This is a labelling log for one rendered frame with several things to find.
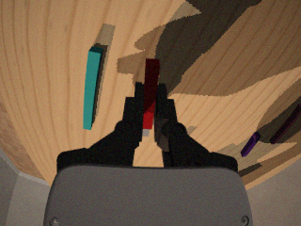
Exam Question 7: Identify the red rod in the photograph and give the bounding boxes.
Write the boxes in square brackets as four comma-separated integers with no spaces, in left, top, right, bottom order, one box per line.
[143,58,160,129]

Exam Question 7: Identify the purple rod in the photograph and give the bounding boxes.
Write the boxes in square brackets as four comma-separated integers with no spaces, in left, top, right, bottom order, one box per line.
[241,132,261,157]

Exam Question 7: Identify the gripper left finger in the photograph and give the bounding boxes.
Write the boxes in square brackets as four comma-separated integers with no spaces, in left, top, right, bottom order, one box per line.
[56,82,144,173]

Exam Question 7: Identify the turquoise rod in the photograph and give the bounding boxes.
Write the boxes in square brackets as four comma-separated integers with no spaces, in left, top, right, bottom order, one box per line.
[83,46,103,130]

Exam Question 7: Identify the pink flat bar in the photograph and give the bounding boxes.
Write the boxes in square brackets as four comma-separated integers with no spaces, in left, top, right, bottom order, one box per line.
[269,104,301,144]

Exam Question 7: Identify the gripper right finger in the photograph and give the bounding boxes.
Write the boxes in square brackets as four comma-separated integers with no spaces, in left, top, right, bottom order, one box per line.
[153,83,238,173]

